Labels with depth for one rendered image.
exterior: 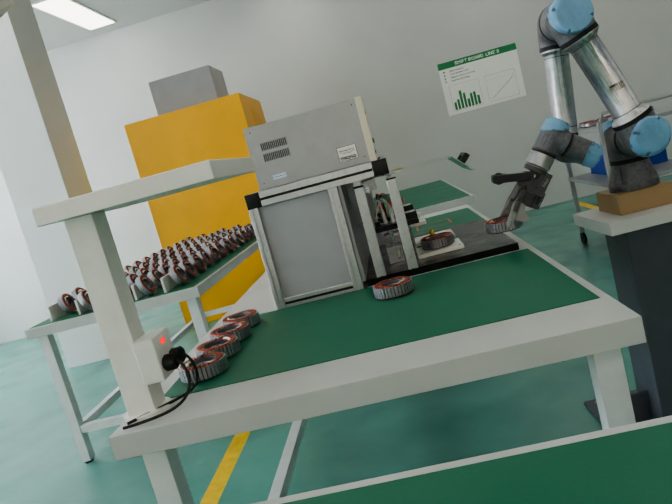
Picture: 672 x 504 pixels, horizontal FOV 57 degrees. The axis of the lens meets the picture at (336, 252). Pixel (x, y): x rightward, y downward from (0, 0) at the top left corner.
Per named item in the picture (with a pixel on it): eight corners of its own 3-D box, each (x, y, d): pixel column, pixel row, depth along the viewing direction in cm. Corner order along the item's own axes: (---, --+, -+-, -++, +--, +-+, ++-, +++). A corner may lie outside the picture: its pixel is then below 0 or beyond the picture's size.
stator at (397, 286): (369, 302, 168) (365, 290, 167) (384, 290, 177) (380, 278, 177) (407, 297, 162) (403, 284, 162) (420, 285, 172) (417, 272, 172)
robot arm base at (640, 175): (651, 179, 205) (645, 150, 204) (667, 183, 190) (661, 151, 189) (604, 190, 208) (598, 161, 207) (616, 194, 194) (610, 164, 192)
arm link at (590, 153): (595, 145, 192) (562, 132, 192) (608, 145, 181) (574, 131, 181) (583, 169, 193) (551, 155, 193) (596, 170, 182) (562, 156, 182)
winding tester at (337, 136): (377, 157, 237) (364, 105, 234) (376, 159, 194) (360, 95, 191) (281, 183, 241) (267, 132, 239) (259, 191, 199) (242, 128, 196)
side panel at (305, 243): (364, 286, 191) (337, 186, 186) (364, 289, 188) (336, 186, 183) (278, 308, 194) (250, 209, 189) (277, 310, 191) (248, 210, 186)
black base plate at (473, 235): (484, 223, 247) (483, 218, 247) (519, 249, 184) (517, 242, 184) (371, 252, 252) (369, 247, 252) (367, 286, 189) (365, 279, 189)
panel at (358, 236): (370, 246, 253) (351, 176, 249) (366, 280, 188) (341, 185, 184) (367, 247, 253) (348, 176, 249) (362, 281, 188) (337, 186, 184)
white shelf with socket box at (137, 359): (303, 337, 152) (252, 156, 145) (279, 396, 115) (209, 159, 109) (171, 369, 156) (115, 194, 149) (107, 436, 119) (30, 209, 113)
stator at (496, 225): (518, 222, 196) (515, 211, 195) (526, 227, 185) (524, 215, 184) (484, 232, 197) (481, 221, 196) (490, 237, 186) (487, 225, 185)
